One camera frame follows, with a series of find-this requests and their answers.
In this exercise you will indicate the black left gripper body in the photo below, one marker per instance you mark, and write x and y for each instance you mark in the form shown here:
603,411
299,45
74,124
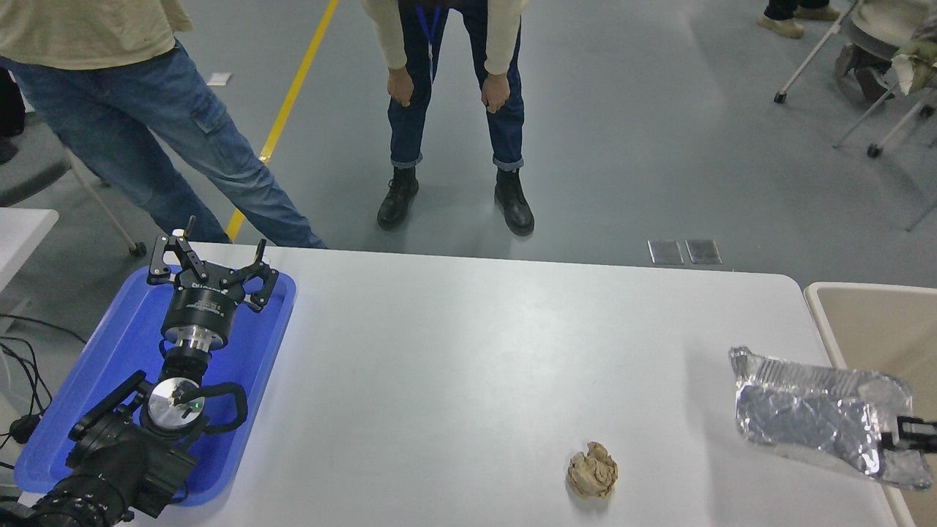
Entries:
201,309

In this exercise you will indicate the foil plate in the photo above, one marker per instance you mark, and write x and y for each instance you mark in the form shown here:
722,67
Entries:
805,413

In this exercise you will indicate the person's left forearm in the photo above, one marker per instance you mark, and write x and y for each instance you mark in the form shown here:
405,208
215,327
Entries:
501,36

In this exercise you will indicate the person's right forearm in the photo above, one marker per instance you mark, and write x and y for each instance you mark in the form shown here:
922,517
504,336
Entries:
388,36

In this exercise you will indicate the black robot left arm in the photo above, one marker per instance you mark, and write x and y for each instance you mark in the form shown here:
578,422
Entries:
117,461

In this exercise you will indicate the metal floor plate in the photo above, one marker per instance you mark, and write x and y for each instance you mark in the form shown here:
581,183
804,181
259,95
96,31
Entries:
665,252
703,251

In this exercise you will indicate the person's right hand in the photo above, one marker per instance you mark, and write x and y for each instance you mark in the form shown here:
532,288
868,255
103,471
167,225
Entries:
400,86

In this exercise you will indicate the person's left hand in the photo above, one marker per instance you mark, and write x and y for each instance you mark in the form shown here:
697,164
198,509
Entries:
495,91

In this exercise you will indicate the blue plastic tray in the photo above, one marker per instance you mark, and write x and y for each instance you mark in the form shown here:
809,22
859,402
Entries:
117,344

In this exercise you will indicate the large pale bin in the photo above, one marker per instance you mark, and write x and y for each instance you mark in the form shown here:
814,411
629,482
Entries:
878,329

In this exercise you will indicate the person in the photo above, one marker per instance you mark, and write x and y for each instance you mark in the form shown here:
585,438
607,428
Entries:
790,15
9,110
454,110
146,117
886,29

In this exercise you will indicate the small white table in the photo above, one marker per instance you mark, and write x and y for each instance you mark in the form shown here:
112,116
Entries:
22,234

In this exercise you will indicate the grey wheeled chair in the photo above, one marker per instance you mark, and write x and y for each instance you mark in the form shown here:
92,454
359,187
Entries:
36,165

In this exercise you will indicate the white paper scrap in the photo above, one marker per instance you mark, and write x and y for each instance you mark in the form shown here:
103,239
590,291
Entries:
219,78

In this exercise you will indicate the crumpled tan paper ball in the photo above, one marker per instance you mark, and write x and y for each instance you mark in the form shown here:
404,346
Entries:
593,472

